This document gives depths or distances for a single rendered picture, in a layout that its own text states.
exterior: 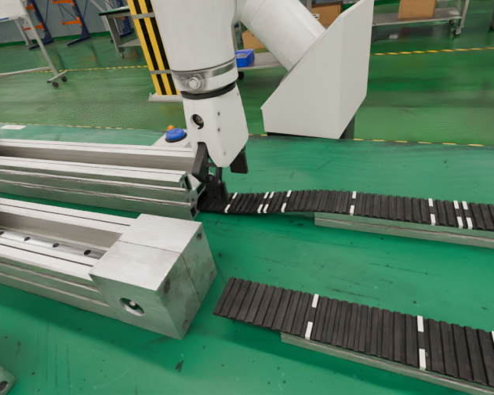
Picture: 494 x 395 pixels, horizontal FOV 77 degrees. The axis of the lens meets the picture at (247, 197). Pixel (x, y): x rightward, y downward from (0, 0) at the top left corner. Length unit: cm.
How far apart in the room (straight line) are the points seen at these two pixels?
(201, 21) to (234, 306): 31
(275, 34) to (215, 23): 40
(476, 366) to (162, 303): 29
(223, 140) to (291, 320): 24
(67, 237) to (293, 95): 50
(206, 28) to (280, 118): 39
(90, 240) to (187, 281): 18
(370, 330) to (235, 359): 14
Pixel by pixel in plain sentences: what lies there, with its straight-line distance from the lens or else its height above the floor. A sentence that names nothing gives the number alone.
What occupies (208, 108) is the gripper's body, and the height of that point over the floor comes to 98.
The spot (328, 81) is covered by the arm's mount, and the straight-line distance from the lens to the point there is 67.
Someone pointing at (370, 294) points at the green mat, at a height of 78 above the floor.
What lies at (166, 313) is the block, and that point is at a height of 84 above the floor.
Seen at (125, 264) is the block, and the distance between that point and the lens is 37.
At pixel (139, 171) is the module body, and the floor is 86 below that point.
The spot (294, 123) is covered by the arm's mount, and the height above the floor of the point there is 81.
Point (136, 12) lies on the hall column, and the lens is 376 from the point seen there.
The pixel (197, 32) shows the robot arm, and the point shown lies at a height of 106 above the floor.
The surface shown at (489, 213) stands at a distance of 51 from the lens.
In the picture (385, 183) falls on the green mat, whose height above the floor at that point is 78.
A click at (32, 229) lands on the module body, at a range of 59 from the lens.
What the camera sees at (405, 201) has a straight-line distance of 49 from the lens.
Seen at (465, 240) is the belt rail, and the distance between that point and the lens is 49.
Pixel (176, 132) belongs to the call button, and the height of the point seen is 85.
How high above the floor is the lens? 111
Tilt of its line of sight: 37 degrees down
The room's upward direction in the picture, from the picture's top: 11 degrees counter-clockwise
